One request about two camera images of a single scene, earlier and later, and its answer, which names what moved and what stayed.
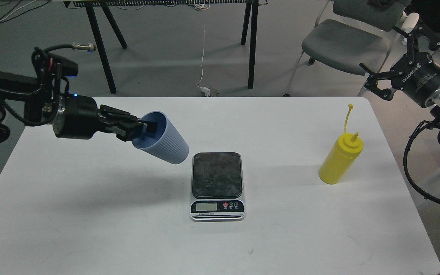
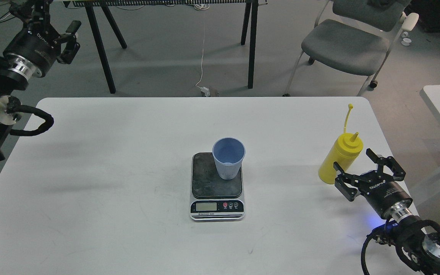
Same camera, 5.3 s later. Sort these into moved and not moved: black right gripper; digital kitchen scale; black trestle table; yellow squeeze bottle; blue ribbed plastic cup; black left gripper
Moved: black left gripper; black right gripper; blue ribbed plastic cup
Not moved: digital kitchen scale; black trestle table; yellow squeeze bottle
